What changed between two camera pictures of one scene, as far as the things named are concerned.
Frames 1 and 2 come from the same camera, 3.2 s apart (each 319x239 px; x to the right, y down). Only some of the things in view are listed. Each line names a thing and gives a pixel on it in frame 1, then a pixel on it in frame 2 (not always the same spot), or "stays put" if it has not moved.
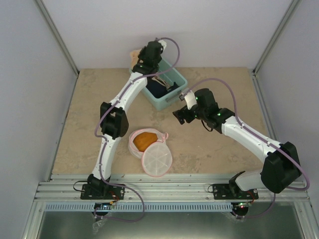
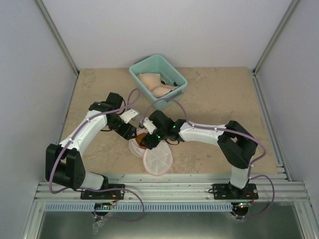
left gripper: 141,54 to 127,132
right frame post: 285,21 stays put
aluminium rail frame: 165,188 stays put
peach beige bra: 134,56 to 156,83
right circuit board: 243,205 stays put
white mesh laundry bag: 149,145 stays put
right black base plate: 223,191 stays put
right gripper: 179,114 to 153,143
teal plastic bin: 170,74 stays put
